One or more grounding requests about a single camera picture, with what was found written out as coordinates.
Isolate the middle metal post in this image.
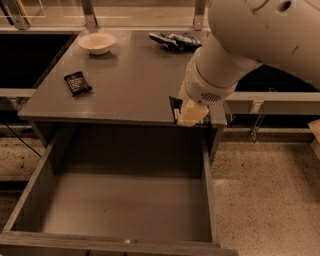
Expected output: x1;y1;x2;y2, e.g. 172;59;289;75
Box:
81;0;98;32

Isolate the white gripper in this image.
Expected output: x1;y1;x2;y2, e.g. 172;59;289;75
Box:
177;56;236;127

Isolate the open grey top drawer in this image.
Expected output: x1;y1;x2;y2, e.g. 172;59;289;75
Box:
0;124;238;256

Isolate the black snack bar wrapper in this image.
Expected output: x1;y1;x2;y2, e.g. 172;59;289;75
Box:
64;71;92;97

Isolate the grey cabinet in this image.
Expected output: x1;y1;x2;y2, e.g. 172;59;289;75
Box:
18;31;219;164

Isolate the metal bracket under rail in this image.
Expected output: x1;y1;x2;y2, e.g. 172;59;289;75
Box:
249;98;265;144

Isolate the blue chip bag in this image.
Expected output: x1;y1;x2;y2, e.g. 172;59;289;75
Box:
149;32;202;51

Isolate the left metal post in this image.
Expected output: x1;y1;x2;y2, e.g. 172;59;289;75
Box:
7;0;30;30

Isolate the black floor cable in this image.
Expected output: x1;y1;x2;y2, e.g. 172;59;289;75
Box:
0;121;43;159

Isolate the metal post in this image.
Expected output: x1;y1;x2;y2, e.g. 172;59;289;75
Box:
7;0;30;30
81;0;98;32
193;0;206;31

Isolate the right metal post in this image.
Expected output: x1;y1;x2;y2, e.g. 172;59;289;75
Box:
193;0;206;31

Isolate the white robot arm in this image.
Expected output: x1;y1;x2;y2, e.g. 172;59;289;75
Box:
177;0;320;127

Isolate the white bowl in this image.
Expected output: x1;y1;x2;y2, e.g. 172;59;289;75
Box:
78;32;116;55

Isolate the dark blue rxbar blueberry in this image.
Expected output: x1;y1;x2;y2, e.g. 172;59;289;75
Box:
168;95;212;128

